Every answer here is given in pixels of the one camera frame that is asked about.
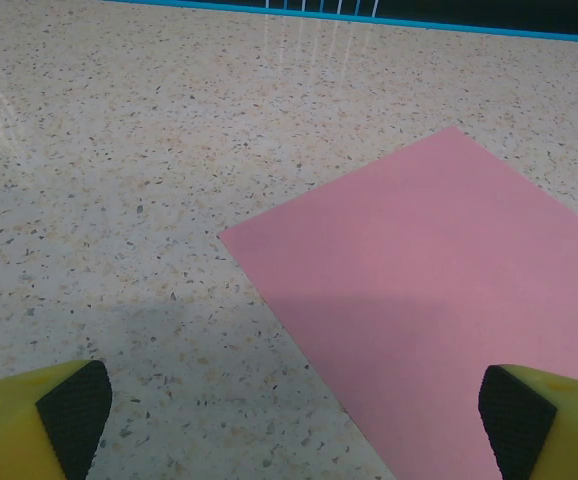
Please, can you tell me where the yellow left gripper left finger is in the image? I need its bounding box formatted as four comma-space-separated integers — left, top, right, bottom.
0, 359, 114, 480

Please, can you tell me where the pink paper sheet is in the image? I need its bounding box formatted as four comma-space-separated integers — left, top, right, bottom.
218, 124, 578, 480

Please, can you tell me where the blue table edge strip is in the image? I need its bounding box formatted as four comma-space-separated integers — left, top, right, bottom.
101, 0, 578, 45

